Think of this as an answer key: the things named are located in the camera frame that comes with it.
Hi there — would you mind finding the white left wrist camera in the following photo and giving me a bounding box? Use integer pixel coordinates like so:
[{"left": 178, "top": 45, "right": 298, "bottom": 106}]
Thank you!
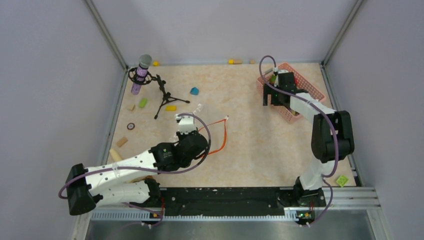
[{"left": 175, "top": 112, "right": 197, "bottom": 135}]

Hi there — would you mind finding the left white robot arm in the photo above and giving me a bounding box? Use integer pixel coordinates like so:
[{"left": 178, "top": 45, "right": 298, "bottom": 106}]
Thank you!
[{"left": 59, "top": 130, "right": 212, "bottom": 216}]

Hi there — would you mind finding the green flat toy piece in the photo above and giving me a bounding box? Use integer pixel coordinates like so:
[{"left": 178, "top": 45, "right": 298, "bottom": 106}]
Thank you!
[{"left": 335, "top": 174, "right": 349, "bottom": 188}]

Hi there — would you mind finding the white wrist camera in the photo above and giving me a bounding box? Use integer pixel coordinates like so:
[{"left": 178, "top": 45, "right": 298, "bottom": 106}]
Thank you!
[
  {"left": 272, "top": 67, "right": 289, "bottom": 76},
  {"left": 175, "top": 112, "right": 197, "bottom": 135}
]

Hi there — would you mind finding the tan wooden block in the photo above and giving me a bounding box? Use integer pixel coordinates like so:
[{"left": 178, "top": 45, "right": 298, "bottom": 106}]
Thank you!
[{"left": 116, "top": 136, "right": 128, "bottom": 148}]

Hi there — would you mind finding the green block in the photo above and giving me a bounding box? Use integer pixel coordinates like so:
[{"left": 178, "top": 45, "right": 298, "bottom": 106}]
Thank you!
[{"left": 138, "top": 98, "right": 148, "bottom": 108}]

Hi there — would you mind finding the black microphone tripod stand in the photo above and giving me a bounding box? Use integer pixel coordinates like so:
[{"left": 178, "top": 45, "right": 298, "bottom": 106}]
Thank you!
[{"left": 128, "top": 67, "right": 191, "bottom": 120}]

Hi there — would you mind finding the blue block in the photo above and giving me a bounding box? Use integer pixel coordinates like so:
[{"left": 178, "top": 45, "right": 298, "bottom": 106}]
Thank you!
[{"left": 189, "top": 87, "right": 200, "bottom": 96}]

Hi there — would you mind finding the small tan wooden cube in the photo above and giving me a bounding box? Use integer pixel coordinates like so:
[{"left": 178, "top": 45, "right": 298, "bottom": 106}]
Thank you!
[{"left": 127, "top": 104, "right": 135, "bottom": 111}]

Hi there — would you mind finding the cream wooden cylinder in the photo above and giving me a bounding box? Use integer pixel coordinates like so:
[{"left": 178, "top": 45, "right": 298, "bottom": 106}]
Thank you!
[{"left": 109, "top": 148, "right": 123, "bottom": 163}]

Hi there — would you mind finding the clear orange zip bag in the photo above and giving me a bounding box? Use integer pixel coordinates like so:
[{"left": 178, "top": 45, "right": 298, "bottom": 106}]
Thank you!
[{"left": 188, "top": 103, "right": 229, "bottom": 155}]

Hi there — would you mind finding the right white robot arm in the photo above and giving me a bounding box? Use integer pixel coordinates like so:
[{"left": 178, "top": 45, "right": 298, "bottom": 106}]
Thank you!
[{"left": 263, "top": 68, "right": 355, "bottom": 206}]

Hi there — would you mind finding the pink plastic basket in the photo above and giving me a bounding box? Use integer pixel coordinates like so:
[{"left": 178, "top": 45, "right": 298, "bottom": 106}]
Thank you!
[{"left": 268, "top": 62, "right": 326, "bottom": 124}]

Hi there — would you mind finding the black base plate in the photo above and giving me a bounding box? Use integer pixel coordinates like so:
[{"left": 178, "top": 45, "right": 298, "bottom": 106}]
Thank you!
[{"left": 129, "top": 187, "right": 326, "bottom": 218}]

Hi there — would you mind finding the yellow tan cylinder at wall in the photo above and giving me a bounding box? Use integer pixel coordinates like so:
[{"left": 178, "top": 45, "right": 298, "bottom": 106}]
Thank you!
[{"left": 228, "top": 59, "right": 243, "bottom": 65}]

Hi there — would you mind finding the purple microphone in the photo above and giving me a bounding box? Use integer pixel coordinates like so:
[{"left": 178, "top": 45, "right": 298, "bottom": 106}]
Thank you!
[{"left": 130, "top": 54, "right": 153, "bottom": 95}]

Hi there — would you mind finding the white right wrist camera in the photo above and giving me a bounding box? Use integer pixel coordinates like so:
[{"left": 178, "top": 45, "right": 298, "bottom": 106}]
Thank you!
[{"left": 272, "top": 67, "right": 289, "bottom": 76}]

